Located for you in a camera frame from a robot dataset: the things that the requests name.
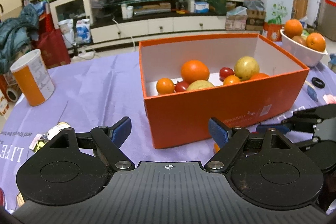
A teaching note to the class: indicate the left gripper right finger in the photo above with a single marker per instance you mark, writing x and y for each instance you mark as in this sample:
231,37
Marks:
231,142

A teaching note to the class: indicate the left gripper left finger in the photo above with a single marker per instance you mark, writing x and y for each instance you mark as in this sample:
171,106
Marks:
108,141

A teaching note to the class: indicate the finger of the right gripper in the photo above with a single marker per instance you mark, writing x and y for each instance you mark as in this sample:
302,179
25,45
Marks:
262,128

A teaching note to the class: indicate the red cherry tomato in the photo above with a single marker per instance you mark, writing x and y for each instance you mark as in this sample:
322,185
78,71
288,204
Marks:
225,72

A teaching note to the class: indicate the small orange tomato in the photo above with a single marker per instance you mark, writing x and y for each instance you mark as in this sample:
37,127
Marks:
232,79
165,86

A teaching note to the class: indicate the purple floral tablecloth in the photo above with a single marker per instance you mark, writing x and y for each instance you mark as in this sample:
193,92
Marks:
87,94

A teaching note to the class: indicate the orange cardboard box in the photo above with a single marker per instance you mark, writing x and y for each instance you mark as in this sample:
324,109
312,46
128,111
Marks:
182,118

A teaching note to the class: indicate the yellow apple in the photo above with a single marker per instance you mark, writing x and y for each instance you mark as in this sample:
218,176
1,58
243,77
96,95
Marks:
200,84

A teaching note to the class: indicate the yellow pear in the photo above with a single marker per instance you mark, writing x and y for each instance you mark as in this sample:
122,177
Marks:
246,67

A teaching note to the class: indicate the large orange in box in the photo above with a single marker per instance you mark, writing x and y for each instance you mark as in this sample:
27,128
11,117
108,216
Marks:
194,70

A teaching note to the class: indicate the white fruit bowl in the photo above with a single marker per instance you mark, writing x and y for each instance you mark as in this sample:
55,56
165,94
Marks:
306,55

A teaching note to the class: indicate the orange in bowl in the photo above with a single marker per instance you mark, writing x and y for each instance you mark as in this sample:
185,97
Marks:
292,28
316,42

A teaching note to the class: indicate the orange white canister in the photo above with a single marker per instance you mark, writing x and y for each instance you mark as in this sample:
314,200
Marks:
33,77

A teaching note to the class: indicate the red gift bag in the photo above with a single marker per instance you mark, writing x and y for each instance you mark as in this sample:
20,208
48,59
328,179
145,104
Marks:
53,49

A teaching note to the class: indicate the white tv cabinet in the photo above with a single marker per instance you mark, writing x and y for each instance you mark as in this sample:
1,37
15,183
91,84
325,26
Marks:
115,29

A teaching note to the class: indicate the white small cabinet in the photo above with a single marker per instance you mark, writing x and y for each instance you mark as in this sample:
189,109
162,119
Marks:
70,9

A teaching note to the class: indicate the blue jacket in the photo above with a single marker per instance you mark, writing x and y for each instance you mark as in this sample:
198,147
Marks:
16,33

